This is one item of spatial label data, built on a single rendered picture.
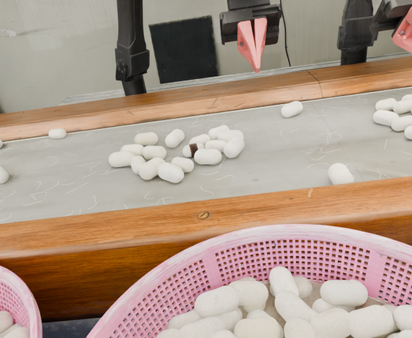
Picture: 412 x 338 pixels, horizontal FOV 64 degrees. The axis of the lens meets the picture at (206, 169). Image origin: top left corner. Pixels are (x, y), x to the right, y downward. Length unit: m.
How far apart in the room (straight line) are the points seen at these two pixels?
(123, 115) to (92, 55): 2.10
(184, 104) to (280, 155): 0.25
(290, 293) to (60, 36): 2.65
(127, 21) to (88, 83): 1.93
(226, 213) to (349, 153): 0.20
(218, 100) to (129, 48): 0.36
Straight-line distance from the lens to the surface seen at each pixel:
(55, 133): 0.65
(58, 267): 0.34
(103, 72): 2.73
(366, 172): 0.41
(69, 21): 2.74
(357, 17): 0.93
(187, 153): 0.45
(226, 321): 0.27
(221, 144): 0.45
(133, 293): 0.25
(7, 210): 0.48
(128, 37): 0.90
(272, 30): 0.63
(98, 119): 0.66
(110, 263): 0.32
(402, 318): 0.27
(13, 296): 0.32
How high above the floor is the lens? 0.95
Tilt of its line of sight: 29 degrees down
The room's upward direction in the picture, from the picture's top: 9 degrees counter-clockwise
